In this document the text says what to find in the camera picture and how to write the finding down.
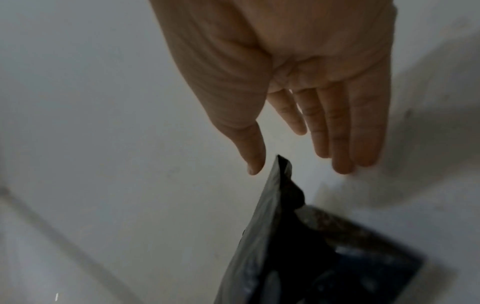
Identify row of black plastic packets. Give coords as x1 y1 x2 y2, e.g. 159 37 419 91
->
213 154 427 304

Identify person's right hand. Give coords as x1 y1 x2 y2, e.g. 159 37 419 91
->
148 0 399 176

